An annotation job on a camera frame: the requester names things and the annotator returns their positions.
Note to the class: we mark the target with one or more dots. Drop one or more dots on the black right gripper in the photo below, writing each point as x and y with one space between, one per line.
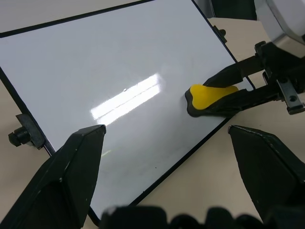
286 69

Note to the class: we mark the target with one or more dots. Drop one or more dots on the black-framed tabletop whiteboard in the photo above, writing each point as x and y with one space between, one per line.
95 71

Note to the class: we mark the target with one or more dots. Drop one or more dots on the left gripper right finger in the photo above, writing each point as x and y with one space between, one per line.
276 176

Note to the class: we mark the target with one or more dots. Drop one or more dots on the yellow and black eraser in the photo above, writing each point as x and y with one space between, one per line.
202 97

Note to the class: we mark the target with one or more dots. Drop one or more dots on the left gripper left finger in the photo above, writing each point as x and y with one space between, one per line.
54 186

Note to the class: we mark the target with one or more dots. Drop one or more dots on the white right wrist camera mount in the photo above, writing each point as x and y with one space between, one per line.
286 19

